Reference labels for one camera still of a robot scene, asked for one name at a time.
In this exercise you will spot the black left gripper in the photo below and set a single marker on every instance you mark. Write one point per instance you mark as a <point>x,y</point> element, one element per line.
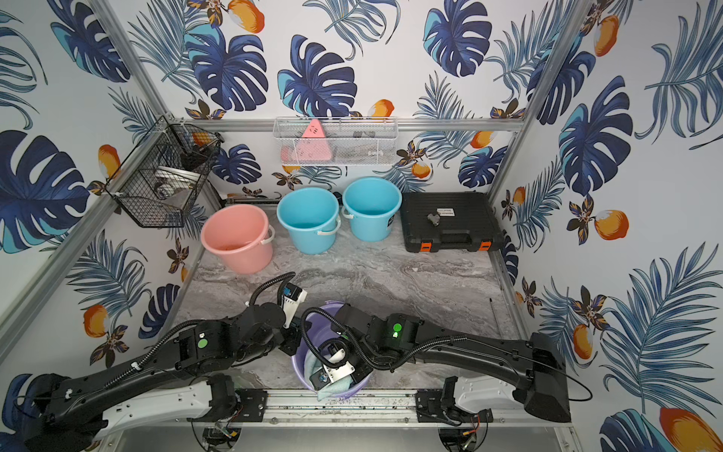
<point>288,345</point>

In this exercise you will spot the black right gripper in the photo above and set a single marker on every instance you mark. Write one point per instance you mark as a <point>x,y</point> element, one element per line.
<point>358,373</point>

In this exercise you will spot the light teal cloth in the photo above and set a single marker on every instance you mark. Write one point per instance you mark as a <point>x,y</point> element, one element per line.
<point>334,389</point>

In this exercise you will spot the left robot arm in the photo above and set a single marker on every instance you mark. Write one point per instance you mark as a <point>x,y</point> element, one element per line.
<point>65,414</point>

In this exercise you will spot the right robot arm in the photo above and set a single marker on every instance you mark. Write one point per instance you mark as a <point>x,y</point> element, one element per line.
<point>534,367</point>

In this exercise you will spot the pink plastic bucket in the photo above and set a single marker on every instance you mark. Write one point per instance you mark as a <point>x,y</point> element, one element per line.
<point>241,236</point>

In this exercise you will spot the teal plastic bucket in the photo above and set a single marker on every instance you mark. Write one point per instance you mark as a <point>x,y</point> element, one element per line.
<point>312,218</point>

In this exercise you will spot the teal bucket with label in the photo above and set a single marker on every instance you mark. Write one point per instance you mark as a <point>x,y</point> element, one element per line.
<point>370,204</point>

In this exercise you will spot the black tool case orange latches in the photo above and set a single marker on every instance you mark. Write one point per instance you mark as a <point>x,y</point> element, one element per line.
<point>467,222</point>

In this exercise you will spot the silver metal pipe fitting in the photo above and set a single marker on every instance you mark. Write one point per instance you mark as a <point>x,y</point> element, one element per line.
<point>434,219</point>

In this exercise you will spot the pink triangle item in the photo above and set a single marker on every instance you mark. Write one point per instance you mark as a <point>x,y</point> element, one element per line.
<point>313,145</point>

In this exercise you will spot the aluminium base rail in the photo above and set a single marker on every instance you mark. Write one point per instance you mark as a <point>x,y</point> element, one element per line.
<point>491,406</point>

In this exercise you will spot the clear wall shelf basket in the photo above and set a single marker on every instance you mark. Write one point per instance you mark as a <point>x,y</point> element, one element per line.
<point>355,141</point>

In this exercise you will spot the black wire basket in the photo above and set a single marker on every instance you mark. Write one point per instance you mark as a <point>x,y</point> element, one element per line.
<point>160,182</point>

